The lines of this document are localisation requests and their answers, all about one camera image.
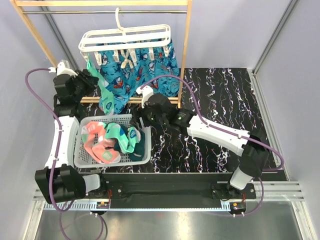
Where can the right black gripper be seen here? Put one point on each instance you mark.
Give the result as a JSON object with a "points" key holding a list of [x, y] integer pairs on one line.
{"points": [[138, 113]]}

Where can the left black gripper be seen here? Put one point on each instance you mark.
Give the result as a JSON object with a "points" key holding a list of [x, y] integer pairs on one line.
{"points": [[90, 82]]}

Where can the mint sock with blue logo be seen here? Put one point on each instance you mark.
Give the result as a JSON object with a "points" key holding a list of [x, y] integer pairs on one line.
{"points": [[127, 138]]}

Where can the green reindeer sock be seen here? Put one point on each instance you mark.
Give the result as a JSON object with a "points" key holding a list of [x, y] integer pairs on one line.
{"points": [[139, 150]]}

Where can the pink sock front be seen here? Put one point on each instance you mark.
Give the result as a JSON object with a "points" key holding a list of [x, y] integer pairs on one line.
{"points": [[89, 132]]}

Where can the pink sock end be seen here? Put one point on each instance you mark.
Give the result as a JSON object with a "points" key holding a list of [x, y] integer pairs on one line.
{"points": [[104, 152]]}

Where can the white plastic clip hanger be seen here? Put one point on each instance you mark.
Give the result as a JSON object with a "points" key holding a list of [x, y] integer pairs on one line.
{"points": [[125, 40]]}

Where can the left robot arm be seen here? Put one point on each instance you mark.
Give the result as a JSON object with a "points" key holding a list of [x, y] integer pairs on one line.
{"points": [[59, 181]]}

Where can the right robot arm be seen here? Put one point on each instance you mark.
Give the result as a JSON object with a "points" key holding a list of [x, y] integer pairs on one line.
{"points": [[253, 153]]}

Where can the blue shark print shorts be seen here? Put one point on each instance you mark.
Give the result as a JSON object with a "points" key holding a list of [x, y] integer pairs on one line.
{"points": [[124, 75]]}

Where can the white plastic basket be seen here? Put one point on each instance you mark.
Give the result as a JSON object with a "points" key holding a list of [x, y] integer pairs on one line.
{"points": [[83, 160]]}

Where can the metal rack rod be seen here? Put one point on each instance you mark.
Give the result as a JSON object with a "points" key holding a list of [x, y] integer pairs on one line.
{"points": [[74, 12]]}

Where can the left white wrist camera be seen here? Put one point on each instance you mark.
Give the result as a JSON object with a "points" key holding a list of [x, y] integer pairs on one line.
{"points": [[63, 67]]}

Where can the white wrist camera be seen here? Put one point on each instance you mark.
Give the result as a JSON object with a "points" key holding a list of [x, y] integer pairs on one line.
{"points": [[63, 67], [146, 92]]}

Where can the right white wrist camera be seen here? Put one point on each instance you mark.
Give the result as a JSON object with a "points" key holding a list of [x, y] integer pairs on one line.
{"points": [[146, 92]]}

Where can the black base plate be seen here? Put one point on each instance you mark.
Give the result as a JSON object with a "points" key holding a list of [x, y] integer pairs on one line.
{"points": [[171, 190]]}

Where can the wooden clothes rack frame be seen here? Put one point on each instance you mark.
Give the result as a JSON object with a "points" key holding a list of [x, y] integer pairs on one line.
{"points": [[20, 4]]}

